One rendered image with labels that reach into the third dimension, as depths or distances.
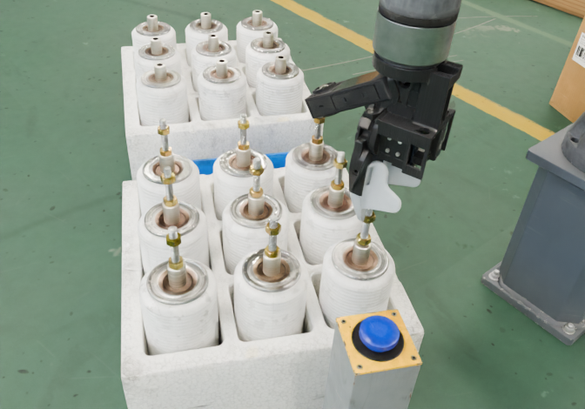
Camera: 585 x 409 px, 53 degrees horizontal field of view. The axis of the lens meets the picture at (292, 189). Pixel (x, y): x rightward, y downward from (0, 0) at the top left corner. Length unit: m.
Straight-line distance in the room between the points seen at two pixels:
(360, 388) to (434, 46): 0.34
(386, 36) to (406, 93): 0.07
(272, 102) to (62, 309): 0.55
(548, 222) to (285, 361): 0.49
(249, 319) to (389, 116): 0.32
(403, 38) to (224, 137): 0.66
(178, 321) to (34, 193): 0.68
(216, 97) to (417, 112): 0.62
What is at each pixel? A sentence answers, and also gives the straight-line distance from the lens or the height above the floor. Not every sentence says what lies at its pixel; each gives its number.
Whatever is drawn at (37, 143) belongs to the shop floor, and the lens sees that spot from 1.50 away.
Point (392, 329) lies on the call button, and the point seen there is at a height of 0.33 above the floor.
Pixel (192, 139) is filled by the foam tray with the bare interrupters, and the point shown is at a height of 0.16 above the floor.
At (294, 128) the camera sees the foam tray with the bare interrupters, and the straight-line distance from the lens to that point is 1.19.
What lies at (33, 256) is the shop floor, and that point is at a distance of 1.20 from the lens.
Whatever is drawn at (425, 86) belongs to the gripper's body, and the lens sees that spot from 0.60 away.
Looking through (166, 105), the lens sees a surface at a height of 0.22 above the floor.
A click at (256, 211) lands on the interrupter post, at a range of 0.83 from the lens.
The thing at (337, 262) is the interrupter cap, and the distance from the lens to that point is 0.77.
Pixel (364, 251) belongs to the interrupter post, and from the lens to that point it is 0.76.
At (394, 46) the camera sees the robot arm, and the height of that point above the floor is 0.57.
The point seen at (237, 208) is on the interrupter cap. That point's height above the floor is 0.25.
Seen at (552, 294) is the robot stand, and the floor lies 0.07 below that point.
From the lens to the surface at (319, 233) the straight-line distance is 0.85.
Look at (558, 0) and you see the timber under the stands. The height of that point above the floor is 0.03.
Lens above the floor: 0.80
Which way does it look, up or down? 38 degrees down
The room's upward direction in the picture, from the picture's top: 4 degrees clockwise
